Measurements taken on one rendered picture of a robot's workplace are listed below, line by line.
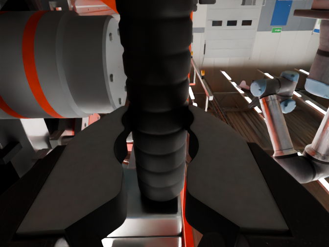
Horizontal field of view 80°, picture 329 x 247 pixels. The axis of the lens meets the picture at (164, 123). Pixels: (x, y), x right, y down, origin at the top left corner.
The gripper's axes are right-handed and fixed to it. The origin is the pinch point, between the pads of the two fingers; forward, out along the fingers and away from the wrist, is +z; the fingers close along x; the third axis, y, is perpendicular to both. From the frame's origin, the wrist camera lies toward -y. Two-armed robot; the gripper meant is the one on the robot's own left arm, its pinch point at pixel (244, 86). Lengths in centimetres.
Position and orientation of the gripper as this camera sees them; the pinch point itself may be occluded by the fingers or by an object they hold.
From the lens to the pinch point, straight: 137.8
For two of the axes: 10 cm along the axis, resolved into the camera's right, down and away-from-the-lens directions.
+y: 1.1, -8.7, -4.9
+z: -2.7, -5.0, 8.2
